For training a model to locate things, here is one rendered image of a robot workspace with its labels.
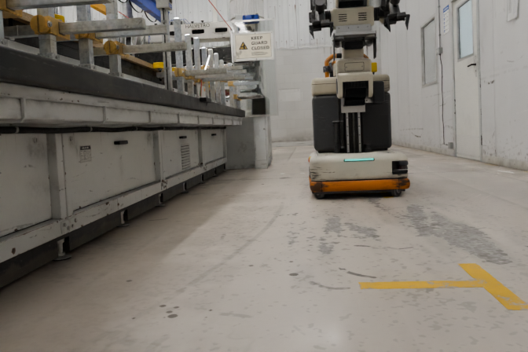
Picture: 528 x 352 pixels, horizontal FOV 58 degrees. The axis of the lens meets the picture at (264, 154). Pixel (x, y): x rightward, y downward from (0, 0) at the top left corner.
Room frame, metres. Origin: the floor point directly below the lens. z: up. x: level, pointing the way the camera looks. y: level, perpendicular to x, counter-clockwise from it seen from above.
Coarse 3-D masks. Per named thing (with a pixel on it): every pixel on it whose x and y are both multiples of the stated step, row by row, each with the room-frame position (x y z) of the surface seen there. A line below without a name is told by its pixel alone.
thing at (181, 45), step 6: (168, 42) 1.93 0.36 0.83; (174, 42) 1.92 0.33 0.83; (180, 42) 1.92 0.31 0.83; (96, 48) 1.95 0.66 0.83; (102, 48) 1.95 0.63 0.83; (126, 48) 1.94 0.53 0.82; (132, 48) 1.94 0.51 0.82; (138, 48) 1.94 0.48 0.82; (144, 48) 1.93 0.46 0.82; (150, 48) 1.93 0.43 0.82; (156, 48) 1.93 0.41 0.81; (162, 48) 1.93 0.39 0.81; (168, 48) 1.93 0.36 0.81; (174, 48) 1.92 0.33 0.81; (180, 48) 1.92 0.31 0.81; (186, 48) 1.94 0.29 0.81; (96, 54) 1.95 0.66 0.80; (102, 54) 1.95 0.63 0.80
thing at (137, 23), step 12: (60, 24) 1.44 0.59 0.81; (72, 24) 1.44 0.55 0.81; (84, 24) 1.44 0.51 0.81; (96, 24) 1.43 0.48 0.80; (108, 24) 1.43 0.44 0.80; (120, 24) 1.43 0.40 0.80; (132, 24) 1.42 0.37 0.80; (144, 24) 1.43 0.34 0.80; (12, 36) 1.46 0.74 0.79; (24, 36) 1.47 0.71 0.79; (36, 36) 1.48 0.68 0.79
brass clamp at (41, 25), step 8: (40, 16) 1.38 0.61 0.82; (48, 16) 1.39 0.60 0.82; (32, 24) 1.38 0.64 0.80; (40, 24) 1.38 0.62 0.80; (48, 24) 1.38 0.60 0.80; (56, 24) 1.43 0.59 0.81; (40, 32) 1.38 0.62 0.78; (48, 32) 1.39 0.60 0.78; (56, 32) 1.42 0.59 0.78; (64, 40) 1.51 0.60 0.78
